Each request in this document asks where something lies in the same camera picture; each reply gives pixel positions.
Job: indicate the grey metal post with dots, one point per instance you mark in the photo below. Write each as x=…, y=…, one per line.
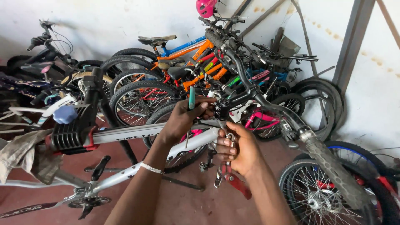
x=353, y=47

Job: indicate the brown metal bar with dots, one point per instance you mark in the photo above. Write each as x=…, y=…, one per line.
x=390, y=22

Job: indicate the pink and white bicycle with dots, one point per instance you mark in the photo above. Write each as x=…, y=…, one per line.
x=262, y=117

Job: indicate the dark purple bicycle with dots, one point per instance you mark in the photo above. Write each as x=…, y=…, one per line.
x=18, y=86

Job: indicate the stack of black tyres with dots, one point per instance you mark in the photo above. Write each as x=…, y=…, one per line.
x=335, y=97

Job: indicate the person's right hand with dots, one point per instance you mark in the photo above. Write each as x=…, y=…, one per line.
x=247, y=153

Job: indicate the red bicycle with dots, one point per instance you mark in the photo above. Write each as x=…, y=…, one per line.
x=386, y=185

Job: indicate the grey metal sheet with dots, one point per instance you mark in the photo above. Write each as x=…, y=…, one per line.
x=289, y=47

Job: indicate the black bicycle with colourful decals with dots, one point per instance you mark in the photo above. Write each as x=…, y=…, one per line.
x=265, y=75

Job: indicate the blue bicycle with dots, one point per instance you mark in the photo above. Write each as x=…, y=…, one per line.
x=184, y=47

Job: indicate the white and teal bicycle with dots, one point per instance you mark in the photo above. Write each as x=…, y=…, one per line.
x=59, y=105

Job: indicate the pink helmet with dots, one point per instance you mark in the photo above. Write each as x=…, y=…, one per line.
x=205, y=7

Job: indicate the wheel with blue rim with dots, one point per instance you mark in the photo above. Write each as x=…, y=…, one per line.
x=353, y=151

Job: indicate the dirty grey rag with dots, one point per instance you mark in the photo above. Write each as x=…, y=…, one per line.
x=22, y=154

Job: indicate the person's left hand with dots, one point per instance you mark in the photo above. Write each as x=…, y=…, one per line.
x=179, y=120

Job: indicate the black bicycle repair stand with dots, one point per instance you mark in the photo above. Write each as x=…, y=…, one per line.
x=73, y=131

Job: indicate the orange bicycle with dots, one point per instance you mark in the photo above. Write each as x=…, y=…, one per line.
x=200, y=50

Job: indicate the rusty metal rod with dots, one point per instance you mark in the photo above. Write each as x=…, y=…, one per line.
x=262, y=17
x=304, y=34

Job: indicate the silver bicycle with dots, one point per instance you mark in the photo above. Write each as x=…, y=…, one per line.
x=140, y=132

